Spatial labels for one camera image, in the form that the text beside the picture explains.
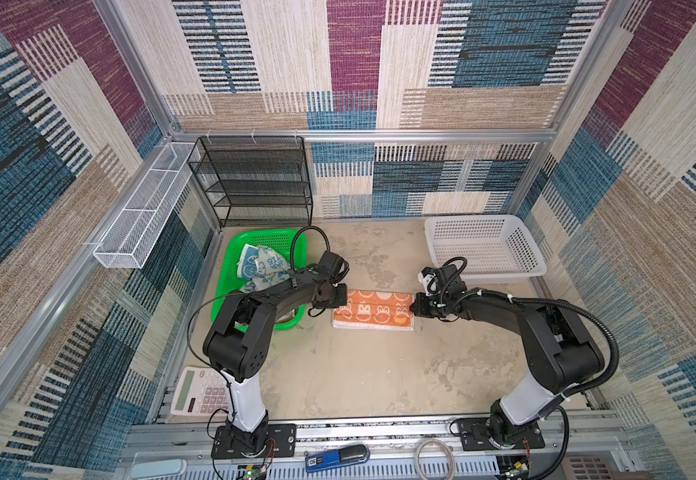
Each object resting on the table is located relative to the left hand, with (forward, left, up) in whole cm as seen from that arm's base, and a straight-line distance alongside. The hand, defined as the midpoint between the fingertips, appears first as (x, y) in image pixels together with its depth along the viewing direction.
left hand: (342, 296), depth 95 cm
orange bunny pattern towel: (-4, -10, -2) cm, 11 cm away
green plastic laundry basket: (+10, +38, +4) cm, 39 cm away
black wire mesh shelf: (+41, +32, +13) cm, 53 cm away
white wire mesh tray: (+13, +63, +14) cm, 66 cm away
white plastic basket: (+21, -57, -3) cm, 61 cm away
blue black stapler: (-42, +1, +1) cm, 42 cm away
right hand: (-4, -21, -2) cm, 22 cm away
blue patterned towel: (+11, +27, 0) cm, 30 cm away
